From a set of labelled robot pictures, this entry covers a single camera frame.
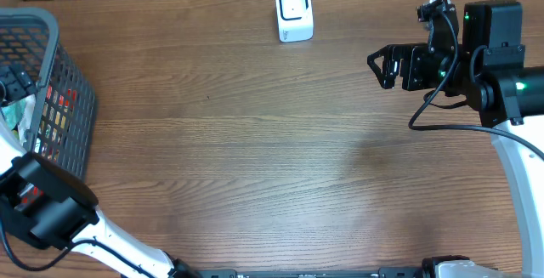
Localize teal tissue packet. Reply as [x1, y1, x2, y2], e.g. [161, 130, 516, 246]
[2, 94, 36, 145]

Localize red spaghetti packet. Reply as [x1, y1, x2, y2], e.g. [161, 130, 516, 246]
[33, 87, 82, 177]

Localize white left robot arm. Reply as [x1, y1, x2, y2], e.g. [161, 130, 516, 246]
[1, 122, 199, 277]

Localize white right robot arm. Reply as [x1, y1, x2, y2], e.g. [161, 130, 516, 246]
[367, 0, 543, 277]

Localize white barcode scanner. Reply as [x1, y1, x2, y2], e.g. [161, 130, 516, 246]
[275, 0, 314, 43]

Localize grey plastic shopping basket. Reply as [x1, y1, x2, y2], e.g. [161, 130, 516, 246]
[1, 8, 98, 179]

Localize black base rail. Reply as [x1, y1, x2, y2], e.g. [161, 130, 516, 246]
[198, 267, 423, 278]

